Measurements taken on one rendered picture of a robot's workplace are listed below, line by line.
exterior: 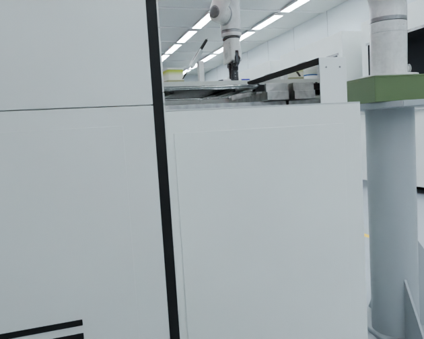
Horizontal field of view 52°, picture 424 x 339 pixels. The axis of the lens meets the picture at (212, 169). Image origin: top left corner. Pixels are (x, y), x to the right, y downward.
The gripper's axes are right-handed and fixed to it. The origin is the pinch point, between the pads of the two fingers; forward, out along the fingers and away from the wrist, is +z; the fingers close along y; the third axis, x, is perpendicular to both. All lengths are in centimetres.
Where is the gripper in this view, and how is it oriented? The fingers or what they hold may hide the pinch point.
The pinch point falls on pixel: (233, 76)
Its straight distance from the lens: 188.5
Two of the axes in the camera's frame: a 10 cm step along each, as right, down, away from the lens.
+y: 3.1, 0.5, -9.5
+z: 0.7, 10.0, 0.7
